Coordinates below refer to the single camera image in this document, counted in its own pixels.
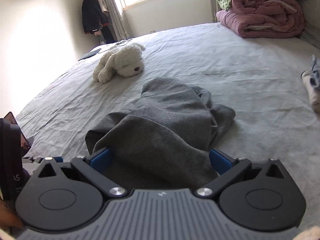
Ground folded pink quilt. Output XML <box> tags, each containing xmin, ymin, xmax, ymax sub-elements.
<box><xmin>216</xmin><ymin>0</ymin><xmax>305</xmax><ymax>38</ymax></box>

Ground grey window curtain left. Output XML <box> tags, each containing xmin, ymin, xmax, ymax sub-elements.
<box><xmin>105</xmin><ymin>0</ymin><xmax>132</xmax><ymax>41</ymax></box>

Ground dark tablet on bed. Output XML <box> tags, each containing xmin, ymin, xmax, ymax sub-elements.
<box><xmin>79</xmin><ymin>48</ymin><xmax>101</xmax><ymax>61</ymax></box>

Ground light blue small garment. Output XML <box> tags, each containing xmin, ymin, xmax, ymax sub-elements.
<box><xmin>310</xmin><ymin>55</ymin><xmax>320</xmax><ymax>90</ymax></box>

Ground grey window curtain right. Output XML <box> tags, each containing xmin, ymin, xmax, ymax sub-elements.
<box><xmin>205</xmin><ymin>0</ymin><xmax>219</xmax><ymax>23</ymax></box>

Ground folded beige clothes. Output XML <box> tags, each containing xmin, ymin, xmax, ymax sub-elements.
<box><xmin>301</xmin><ymin>71</ymin><xmax>320</xmax><ymax>114</ymax></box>

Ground grey window curtain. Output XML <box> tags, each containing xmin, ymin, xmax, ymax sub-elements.
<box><xmin>105</xmin><ymin>0</ymin><xmax>132</xmax><ymax>41</ymax></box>
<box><xmin>205</xmin><ymin>0</ymin><xmax>219</xmax><ymax>23</ymax></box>

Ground dark hanging jacket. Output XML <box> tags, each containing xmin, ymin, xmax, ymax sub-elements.
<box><xmin>81</xmin><ymin>0</ymin><xmax>109</xmax><ymax>34</ymax></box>

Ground grey bed sheet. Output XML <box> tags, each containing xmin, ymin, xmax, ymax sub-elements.
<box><xmin>16</xmin><ymin>23</ymin><xmax>319</xmax><ymax>229</ymax></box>

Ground white plush dog toy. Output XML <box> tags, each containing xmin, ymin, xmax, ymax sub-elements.
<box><xmin>93</xmin><ymin>43</ymin><xmax>145</xmax><ymax>83</ymax></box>

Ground grey t-shirt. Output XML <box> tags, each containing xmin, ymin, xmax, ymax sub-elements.
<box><xmin>85</xmin><ymin>77</ymin><xmax>235</xmax><ymax>190</ymax></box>

